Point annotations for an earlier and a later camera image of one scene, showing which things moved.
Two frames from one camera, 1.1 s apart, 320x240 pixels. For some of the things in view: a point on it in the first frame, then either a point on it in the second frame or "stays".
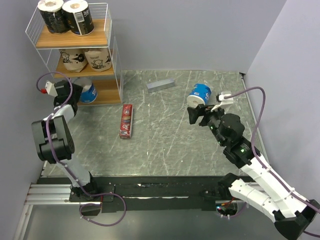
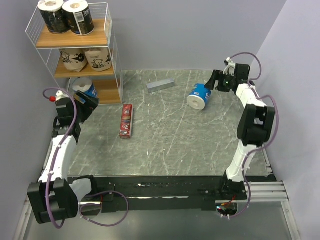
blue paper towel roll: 89,93 stays
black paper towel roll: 78,13 stays
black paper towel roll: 52,12 stays
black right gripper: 204,110 -> 217,75
